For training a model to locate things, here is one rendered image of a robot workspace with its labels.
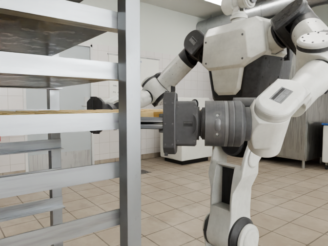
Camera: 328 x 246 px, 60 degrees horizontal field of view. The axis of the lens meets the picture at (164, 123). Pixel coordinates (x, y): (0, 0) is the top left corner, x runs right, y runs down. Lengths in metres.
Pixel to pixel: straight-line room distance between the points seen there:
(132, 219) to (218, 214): 0.61
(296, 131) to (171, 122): 4.75
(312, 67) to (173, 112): 0.32
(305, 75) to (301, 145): 4.58
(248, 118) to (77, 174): 0.31
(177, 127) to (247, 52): 0.52
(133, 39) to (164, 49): 5.42
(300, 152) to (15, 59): 4.99
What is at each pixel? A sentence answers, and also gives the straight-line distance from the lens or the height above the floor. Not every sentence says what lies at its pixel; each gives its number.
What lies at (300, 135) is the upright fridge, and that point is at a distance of 5.21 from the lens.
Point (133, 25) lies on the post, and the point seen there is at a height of 1.22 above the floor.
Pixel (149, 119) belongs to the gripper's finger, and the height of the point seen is 1.05.
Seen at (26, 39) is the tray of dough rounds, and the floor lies 1.22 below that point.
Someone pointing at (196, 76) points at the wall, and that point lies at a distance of 6.48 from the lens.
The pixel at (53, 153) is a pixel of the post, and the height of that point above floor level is 0.93.
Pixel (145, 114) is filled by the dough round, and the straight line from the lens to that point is 0.59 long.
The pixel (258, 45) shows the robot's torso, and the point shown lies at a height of 1.27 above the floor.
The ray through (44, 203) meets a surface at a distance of 0.96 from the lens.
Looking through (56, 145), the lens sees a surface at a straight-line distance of 0.93.
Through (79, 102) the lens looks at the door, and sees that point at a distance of 4.96.
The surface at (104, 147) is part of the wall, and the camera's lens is 5.16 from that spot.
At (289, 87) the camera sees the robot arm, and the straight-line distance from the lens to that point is 0.57.
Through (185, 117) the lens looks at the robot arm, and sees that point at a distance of 0.53.
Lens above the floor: 1.08
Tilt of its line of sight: 4 degrees down
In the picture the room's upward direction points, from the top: straight up
